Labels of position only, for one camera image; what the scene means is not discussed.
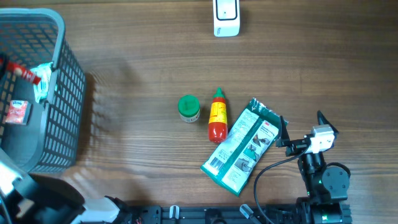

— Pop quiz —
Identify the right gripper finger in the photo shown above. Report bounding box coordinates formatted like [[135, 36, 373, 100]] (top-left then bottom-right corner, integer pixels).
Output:
[[275, 116, 290, 147], [317, 110, 339, 136]]

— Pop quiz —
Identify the green white glove package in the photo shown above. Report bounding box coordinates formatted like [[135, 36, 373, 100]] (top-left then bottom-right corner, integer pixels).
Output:
[[201, 98, 280, 196]]

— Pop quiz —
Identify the red chili sauce bottle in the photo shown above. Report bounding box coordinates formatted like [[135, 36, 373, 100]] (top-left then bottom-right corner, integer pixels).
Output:
[[208, 87, 228, 143]]

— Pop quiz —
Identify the green lid jar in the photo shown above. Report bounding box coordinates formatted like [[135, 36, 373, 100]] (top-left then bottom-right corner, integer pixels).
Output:
[[178, 95, 200, 123]]

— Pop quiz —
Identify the red white tissue pack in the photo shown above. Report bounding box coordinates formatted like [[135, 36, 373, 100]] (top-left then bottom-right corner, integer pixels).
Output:
[[6, 100, 30, 125]]

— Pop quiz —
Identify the red coffee stick sachet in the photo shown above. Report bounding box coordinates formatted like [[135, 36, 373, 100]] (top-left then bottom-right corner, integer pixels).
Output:
[[1, 57, 41, 85]]

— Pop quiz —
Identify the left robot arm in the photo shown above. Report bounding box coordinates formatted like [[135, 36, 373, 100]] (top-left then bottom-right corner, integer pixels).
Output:
[[1, 151, 133, 224]]

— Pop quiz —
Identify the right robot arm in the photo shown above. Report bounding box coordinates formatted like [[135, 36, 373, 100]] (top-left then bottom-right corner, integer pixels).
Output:
[[276, 111, 353, 224]]

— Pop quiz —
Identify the white barcode scanner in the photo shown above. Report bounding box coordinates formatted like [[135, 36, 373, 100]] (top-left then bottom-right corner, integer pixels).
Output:
[[213, 0, 241, 37]]

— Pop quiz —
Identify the teal wet wipes pack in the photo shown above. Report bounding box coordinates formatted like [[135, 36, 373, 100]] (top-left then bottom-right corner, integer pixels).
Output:
[[31, 62, 53, 103]]

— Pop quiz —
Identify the grey plastic mesh basket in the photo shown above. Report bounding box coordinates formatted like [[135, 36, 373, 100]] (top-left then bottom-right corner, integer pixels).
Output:
[[1, 8, 86, 173]]

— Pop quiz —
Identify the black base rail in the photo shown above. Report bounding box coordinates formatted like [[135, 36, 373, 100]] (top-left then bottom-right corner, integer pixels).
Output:
[[124, 203, 353, 224]]

